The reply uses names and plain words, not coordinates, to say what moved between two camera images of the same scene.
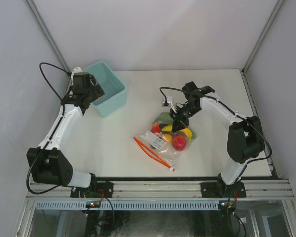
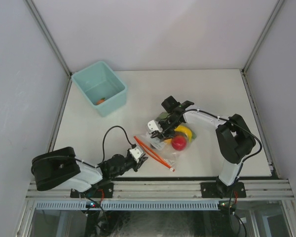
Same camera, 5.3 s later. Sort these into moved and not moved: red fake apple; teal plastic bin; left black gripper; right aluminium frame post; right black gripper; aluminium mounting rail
Moved: left black gripper; right black gripper
Not moved: red fake apple; right aluminium frame post; teal plastic bin; aluminium mounting rail
